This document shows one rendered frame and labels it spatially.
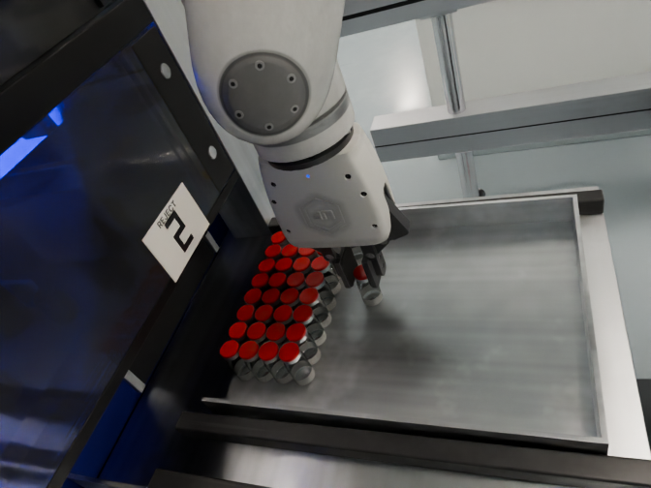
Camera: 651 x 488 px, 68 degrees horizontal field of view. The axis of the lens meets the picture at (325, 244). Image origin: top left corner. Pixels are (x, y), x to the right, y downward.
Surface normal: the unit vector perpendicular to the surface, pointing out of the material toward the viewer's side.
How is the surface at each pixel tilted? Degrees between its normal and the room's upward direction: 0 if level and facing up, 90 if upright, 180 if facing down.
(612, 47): 90
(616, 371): 0
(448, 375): 0
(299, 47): 96
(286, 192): 88
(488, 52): 90
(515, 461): 0
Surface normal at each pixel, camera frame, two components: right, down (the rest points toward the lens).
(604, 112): -0.24, 0.72
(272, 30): 0.14, 0.64
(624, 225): -0.32, -0.69
